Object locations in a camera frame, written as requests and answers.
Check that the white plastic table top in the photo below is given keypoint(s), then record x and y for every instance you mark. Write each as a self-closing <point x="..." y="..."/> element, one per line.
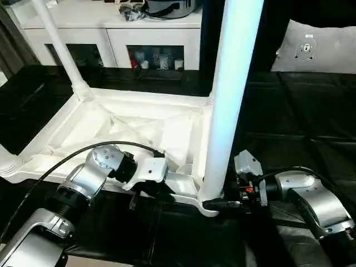
<point x="128" y="128"/>

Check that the white plastic table leg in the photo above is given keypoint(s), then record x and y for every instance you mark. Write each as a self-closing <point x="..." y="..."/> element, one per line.
<point x="58" y="47"/>
<point x="6" y="161"/>
<point x="210" y="100"/>
<point x="231" y="83"/>

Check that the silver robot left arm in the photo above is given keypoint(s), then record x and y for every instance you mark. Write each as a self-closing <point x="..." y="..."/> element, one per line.
<point x="72" y="189"/>

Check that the cluster of small bottles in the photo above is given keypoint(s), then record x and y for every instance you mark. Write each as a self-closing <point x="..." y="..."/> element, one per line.
<point x="156" y="58"/>

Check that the black cabinet with yellow label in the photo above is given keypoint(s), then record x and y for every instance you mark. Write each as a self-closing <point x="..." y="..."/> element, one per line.
<point x="267" y="33"/>

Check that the white cushion with badge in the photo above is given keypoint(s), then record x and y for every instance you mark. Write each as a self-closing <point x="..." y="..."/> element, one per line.
<point x="320" y="47"/>

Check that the white cabinet with glass doors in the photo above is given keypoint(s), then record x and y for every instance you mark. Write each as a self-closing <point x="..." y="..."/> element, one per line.
<point x="89" y="28"/>

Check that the grey bag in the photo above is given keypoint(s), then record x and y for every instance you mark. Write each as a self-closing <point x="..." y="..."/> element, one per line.
<point x="172" y="6"/>

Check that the grey brown curtain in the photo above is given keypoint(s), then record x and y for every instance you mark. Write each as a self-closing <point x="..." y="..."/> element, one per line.
<point x="12" y="39"/>

